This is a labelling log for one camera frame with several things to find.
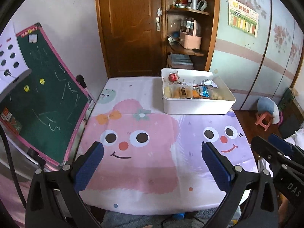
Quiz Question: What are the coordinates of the white plastic storage bin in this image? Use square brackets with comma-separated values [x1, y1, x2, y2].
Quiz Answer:
[161, 68, 236, 115]

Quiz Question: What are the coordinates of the yellow biscuit pack in bin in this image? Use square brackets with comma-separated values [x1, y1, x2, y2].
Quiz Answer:
[164, 86, 173, 98]

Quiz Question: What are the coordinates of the pink basket with handle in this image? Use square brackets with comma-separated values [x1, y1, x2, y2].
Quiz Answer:
[179, 17, 201, 50]

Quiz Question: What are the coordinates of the pink cartoon tablecloth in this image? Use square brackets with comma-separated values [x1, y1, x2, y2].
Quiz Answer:
[78, 77, 257, 215]

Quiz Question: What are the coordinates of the folded towels stack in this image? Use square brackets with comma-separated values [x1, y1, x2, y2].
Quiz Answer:
[166, 52, 194, 70]

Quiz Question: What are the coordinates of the blue snack pack in bin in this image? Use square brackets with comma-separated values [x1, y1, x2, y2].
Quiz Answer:
[198, 86, 210, 98]

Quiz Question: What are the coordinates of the pink plastic stool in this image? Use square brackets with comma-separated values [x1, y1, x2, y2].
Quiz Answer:
[255, 112, 273, 131]

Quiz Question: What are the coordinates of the brown wooden door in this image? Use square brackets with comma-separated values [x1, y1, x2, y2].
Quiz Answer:
[96, 0, 164, 77]

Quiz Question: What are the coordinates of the green chalkboard pink frame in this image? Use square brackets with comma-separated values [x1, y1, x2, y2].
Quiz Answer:
[1, 23, 90, 166]

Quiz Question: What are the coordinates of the black cable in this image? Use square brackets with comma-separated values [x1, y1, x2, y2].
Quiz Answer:
[0, 125, 28, 210]

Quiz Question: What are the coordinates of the white perforated board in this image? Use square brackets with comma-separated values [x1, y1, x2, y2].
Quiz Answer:
[0, 23, 31, 101]

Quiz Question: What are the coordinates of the pastel floral wardrobe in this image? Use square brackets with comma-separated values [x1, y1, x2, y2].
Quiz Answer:
[210, 0, 303, 110]

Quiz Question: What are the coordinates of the white grey chip bag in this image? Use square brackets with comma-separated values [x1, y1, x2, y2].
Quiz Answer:
[200, 79, 218, 89]

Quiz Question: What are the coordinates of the wooden corner shelf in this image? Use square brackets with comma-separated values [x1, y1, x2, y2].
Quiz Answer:
[162, 0, 220, 71]

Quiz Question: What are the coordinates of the clear bag brown nut snack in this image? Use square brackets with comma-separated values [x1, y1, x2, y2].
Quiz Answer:
[173, 86, 193, 99]

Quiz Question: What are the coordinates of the silver door handle lock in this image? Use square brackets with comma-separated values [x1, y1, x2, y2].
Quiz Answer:
[148, 7, 162, 32]

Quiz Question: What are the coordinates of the colourful wall poster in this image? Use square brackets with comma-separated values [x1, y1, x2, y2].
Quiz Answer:
[228, 0, 259, 38]

